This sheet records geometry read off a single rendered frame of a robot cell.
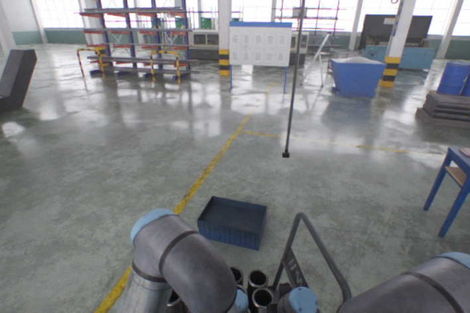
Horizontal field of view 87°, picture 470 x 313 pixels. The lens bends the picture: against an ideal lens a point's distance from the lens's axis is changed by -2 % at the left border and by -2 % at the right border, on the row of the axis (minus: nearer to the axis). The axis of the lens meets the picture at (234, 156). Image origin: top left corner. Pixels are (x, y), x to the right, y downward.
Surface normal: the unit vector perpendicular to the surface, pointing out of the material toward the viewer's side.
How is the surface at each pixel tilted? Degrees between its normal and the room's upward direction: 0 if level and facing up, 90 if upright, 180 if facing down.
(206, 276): 49
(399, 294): 30
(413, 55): 90
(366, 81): 93
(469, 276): 5
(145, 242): 57
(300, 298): 19
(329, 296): 0
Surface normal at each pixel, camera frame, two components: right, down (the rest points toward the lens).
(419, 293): -0.30, -0.83
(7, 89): -0.22, -0.18
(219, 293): 0.51, -0.02
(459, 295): 0.11, -0.74
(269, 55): -0.15, 0.46
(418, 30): -0.35, 0.43
